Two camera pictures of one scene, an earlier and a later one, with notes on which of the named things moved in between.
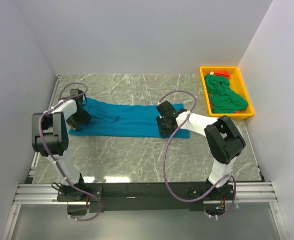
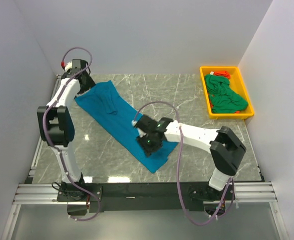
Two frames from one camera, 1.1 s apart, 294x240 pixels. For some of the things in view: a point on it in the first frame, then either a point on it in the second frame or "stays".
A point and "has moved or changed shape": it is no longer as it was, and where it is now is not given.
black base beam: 127,197 stays
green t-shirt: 223,99 stays
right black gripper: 163,132 to 148,149
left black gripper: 74,124 to 90,83
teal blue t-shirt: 121,118 has moved or changed shape
